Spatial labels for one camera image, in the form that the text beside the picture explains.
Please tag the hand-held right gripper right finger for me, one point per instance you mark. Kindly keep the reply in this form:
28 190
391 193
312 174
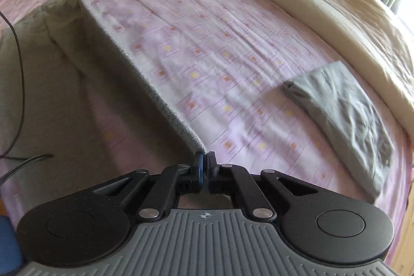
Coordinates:
212 174

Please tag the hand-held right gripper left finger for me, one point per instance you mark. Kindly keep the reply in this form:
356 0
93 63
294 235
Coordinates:
198 172

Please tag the grey-green towel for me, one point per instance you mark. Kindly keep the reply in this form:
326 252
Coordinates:
48 53

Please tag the pink patterned bed sheet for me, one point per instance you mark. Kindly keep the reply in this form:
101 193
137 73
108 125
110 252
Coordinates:
226 53

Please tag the folded grey garment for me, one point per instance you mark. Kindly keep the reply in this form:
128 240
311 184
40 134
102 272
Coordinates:
339 111

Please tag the blue cloth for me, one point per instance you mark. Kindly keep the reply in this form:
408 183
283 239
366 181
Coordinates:
9 240

